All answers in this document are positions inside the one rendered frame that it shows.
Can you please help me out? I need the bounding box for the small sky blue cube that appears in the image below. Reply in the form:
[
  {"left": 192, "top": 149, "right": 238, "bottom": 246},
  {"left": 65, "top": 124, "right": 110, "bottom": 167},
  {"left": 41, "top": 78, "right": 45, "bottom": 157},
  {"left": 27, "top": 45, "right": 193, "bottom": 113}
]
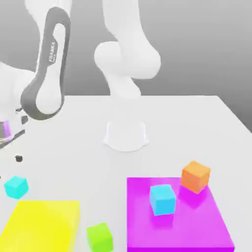
[{"left": 149, "top": 184, "right": 176, "bottom": 217}]

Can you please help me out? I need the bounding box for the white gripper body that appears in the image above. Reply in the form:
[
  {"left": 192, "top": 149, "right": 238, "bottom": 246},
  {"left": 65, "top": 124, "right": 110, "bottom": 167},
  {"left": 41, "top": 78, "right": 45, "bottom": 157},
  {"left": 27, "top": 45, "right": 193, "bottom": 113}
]
[{"left": 0, "top": 128, "right": 27, "bottom": 163}]

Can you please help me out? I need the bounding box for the small green cube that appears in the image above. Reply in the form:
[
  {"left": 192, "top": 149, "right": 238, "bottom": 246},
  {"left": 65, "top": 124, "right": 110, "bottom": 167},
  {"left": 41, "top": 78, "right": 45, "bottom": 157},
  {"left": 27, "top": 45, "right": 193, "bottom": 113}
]
[{"left": 86, "top": 222, "right": 114, "bottom": 252}]

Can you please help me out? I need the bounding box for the large yellow box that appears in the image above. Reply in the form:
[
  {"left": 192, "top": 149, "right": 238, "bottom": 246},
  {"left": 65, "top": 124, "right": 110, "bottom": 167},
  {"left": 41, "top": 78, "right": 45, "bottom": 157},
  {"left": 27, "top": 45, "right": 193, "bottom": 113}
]
[{"left": 0, "top": 200, "right": 81, "bottom": 252}]

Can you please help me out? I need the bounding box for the small orange cube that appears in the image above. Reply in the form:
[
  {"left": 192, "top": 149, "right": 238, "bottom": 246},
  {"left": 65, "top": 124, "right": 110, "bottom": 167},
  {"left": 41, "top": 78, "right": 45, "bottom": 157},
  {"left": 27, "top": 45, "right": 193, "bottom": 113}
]
[{"left": 181, "top": 160, "right": 212, "bottom": 195}]

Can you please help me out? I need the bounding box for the large magenta box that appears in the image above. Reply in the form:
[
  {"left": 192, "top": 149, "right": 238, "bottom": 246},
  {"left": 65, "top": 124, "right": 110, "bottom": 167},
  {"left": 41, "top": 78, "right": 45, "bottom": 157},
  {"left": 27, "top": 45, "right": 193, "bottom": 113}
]
[{"left": 126, "top": 177, "right": 236, "bottom": 252}]

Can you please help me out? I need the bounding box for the small turquoise cube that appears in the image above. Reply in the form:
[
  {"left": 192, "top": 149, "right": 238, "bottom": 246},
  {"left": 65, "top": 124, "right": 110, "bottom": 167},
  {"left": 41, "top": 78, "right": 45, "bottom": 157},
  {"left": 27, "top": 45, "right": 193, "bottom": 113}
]
[{"left": 3, "top": 175, "right": 30, "bottom": 200}]

